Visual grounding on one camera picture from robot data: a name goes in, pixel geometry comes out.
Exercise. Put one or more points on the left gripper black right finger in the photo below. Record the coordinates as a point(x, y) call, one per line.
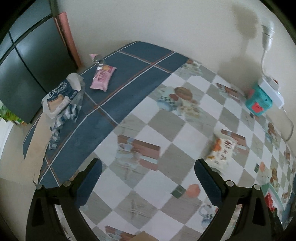
point(253, 222)

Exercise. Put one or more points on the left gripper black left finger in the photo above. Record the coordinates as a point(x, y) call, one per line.
point(43, 222)

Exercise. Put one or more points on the red snack packet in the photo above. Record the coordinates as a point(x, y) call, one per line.
point(269, 202)

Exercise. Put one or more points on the green-rimmed white tray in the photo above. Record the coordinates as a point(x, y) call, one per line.
point(285, 205)

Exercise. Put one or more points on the white orange snack packet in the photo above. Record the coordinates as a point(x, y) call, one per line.
point(221, 153)

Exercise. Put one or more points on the teal toy box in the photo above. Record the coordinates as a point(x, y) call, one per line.
point(258, 102)

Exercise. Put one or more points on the blue white tissue pack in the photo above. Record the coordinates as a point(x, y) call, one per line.
point(62, 104)

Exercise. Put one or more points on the white power strip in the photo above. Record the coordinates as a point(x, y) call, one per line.
point(265, 84)

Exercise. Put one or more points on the pink snack packet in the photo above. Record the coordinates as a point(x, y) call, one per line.
point(103, 73)

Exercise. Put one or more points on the dark cabinet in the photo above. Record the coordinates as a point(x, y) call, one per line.
point(35, 57)

